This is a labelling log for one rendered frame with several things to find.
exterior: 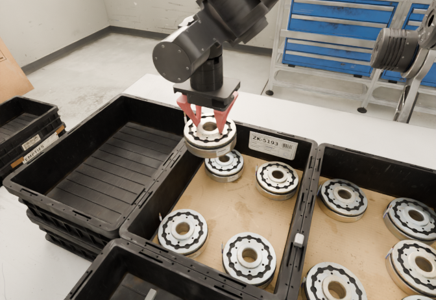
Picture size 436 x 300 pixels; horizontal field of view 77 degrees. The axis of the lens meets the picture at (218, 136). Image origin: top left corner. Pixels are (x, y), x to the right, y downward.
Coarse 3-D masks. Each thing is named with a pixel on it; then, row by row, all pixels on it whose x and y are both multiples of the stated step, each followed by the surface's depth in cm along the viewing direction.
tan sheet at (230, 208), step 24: (192, 192) 67; (216, 192) 67; (240, 192) 67; (216, 216) 62; (240, 216) 62; (264, 216) 62; (288, 216) 62; (216, 240) 58; (216, 264) 54; (264, 288) 50
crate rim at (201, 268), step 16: (256, 128) 71; (176, 160) 62; (160, 176) 58; (304, 176) 58; (304, 192) 55; (144, 208) 52; (304, 208) 52; (128, 224) 49; (128, 240) 47; (144, 240) 47; (176, 256) 45; (288, 256) 46; (208, 272) 43; (288, 272) 43; (240, 288) 41; (256, 288) 41
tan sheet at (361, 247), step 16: (320, 176) 71; (368, 192) 67; (320, 208) 64; (368, 208) 64; (384, 208) 64; (432, 208) 64; (320, 224) 60; (336, 224) 60; (352, 224) 60; (368, 224) 60; (384, 224) 60; (320, 240) 58; (336, 240) 58; (352, 240) 58; (368, 240) 58; (384, 240) 58; (400, 240) 58; (320, 256) 55; (336, 256) 55; (352, 256) 55; (368, 256) 55; (384, 256) 55; (304, 272) 52; (352, 272) 52; (368, 272) 52; (384, 272) 52; (368, 288) 50; (384, 288) 50
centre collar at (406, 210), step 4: (404, 208) 59; (408, 208) 59; (412, 208) 59; (416, 208) 59; (404, 212) 58; (420, 212) 59; (424, 212) 58; (404, 216) 58; (408, 216) 58; (424, 216) 58; (408, 220) 57; (412, 220) 57; (424, 220) 57; (428, 220) 57; (416, 224) 56; (420, 224) 56; (424, 224) 56
